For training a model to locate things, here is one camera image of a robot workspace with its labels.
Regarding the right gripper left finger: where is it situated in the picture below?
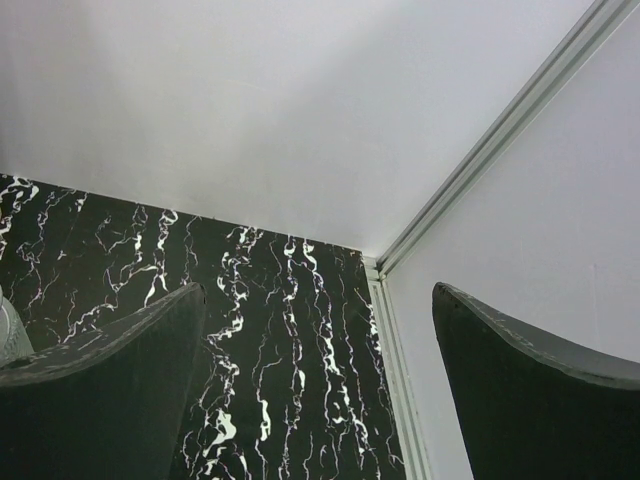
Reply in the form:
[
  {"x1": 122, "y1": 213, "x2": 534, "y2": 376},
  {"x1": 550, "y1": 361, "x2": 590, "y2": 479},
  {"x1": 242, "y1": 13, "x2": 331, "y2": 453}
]
[{"x1": 1, "y1": 283, "x2": 206, "y2": 479}]

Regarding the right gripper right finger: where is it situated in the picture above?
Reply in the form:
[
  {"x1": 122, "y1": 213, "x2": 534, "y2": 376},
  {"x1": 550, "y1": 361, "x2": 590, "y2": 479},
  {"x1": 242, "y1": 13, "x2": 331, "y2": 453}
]
[{"x1": 432, "y1": 282, "x2": 639, "y2": 479}]

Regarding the ribbed goblet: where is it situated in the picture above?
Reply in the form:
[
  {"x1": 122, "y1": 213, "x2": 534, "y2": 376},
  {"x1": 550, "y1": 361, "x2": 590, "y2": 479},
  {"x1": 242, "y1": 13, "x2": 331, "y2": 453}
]
[{"x1": 0, "y1": 293, "x2": 34, "y2": 367}]

